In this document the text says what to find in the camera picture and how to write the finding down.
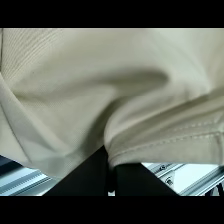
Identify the silver frame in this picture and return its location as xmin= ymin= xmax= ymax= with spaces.
xmin=0 ymin=155 xmax=224 ymax=197

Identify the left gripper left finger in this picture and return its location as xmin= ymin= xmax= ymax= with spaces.
xmin=42 ymin=144 xmax=111 ymax=197

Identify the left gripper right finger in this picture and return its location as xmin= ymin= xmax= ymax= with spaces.
xmin=114 ymin=162 xmax=180 ymax=197

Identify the beige garment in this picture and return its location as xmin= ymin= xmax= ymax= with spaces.
xmin=0 ymin=27 xmax=224 ymax=179

